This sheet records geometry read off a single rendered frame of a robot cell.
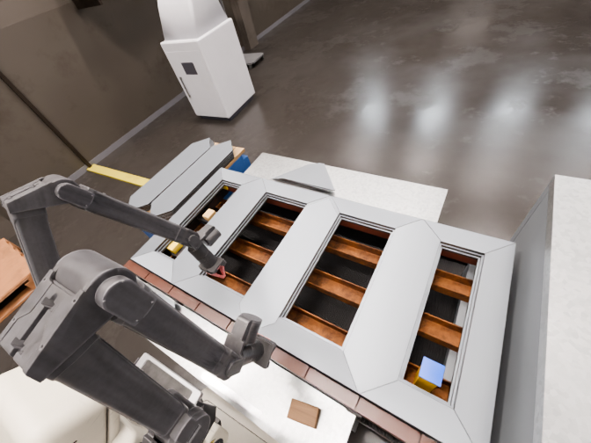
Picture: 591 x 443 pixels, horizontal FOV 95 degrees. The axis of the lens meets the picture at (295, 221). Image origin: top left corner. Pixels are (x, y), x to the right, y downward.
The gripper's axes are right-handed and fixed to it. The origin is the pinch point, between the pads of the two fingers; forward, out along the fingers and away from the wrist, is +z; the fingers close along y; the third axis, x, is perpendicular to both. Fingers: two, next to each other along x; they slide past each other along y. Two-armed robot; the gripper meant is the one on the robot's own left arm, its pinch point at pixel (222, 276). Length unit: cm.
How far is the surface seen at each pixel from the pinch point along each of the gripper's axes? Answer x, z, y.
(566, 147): -259, 119, -121
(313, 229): -39.9, 11.4, -17.8
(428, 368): -4, 22, -75
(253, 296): -0.1, 10.5, -10.8
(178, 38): -226, -77, 249
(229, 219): -29.9, 1.3, 25.8
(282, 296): -5.4, 13.0, -21.6
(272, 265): -15.9, 10.0, -9.9
